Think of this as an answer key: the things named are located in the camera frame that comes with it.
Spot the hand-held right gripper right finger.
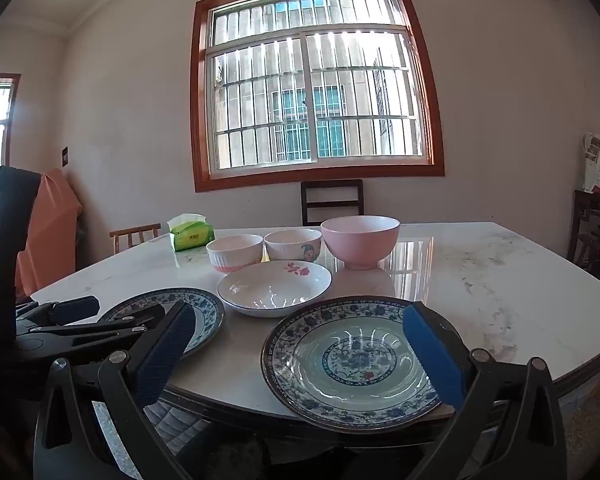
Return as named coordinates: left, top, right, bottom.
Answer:
left=402, top=302, right=568, bottom=480

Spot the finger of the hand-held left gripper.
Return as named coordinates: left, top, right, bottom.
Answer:
left=27, top=308, right=167, bottom=348
left=17, top=296, right=101, bottom=328

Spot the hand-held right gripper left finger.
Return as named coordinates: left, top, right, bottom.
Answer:
left=32, top=301, right=196, bottom=480

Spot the blue patterned plate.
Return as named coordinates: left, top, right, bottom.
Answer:
left=261, top=296, right=456, bottom=433
left=96, top=287, right=226, bottom=358

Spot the white ribbed bowl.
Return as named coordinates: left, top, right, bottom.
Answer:
left=206, top=234, right=265, bottom=275

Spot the white plate with pink flower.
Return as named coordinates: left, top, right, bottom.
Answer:
left=216, top=260, right=333, bottom=318

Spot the pink bowl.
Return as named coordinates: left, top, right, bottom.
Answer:
left=321, top=215, right=401, bottom=272

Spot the white bowl with cartoon print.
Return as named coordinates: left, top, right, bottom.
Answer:
left=263, top=228, right=323, bottom=264

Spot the orange cloth cover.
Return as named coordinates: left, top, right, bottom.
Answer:
left=15, top=168, right=83, bottom=301

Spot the grey quilted table skirt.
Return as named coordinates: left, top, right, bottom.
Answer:
left=92, top=400, right=213, bottom=466

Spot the light wooden chair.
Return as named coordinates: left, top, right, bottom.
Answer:
left=109, top=223, right=162, bottom=254

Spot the green tissue pack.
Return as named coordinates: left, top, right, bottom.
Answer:
left=167, top=214, right=216, bottom=252

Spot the dark wooden chair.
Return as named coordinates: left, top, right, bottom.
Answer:
left=300, top=179, right=364, bottom=227

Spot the dark wooden cabinet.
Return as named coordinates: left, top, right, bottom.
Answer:
left=567, top=190, right=600, bottom=266

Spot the large wood-framed barred window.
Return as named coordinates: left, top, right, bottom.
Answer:
left=190, top=0, right=445, bottom=193

